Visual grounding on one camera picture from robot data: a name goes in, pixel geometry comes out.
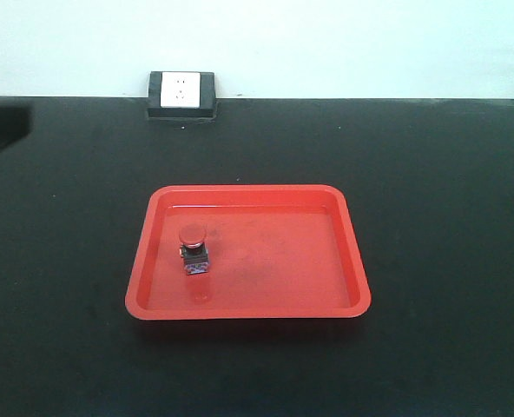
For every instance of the red plastic tray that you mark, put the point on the red plastic tray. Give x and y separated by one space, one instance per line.
275 251

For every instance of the white socket black housing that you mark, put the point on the white socket black housing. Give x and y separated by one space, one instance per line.
181 95

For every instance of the red mushroom push button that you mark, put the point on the red mushroom push button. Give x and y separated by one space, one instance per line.
193 250

